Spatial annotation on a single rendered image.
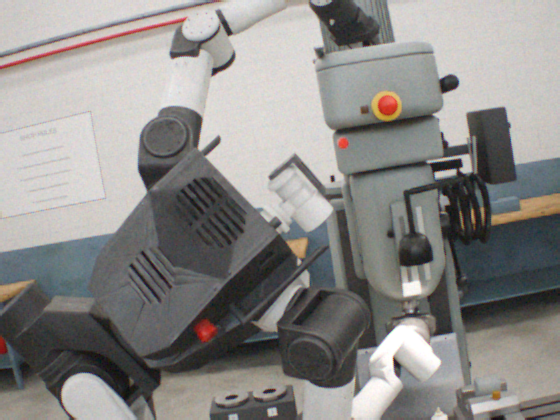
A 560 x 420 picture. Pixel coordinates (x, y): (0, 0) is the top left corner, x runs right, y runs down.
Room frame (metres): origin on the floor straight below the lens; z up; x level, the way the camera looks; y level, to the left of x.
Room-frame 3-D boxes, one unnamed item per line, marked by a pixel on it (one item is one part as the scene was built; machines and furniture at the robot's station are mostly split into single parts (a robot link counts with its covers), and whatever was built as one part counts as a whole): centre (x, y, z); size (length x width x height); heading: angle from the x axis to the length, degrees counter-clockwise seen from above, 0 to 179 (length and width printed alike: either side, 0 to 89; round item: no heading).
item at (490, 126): (1.78, -0.63, 1.62); 0.20 x 0.09 x 0.21; 174
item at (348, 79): (1.53, -0.26, 1.81); 0.47 x 0.26 x 0.16; 174
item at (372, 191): (1.52, -0.26, 1.47); 0.21 x 0.19 x 0.32; 84
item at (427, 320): (1.43, -0.24, 1.24); 0.13 x 0.12 x 0.10; 77
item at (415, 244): (1.29, -0.25, 1.47); 0.07 x 0.07 x 0.06
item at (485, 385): (1.50, -0.44, 1.01); 0.06 x 0.05 x 0.06; 87
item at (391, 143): (1.56, -0.27, 1.68); 0.34 x 0.24 x 0.10; 174
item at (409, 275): (1.41, -0.25, 1.45); 0.04 x 0.04 x 0.21; 84
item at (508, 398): (1.44, -0.44, 0.99); 0.12 x 0.06 x 0.04; 87
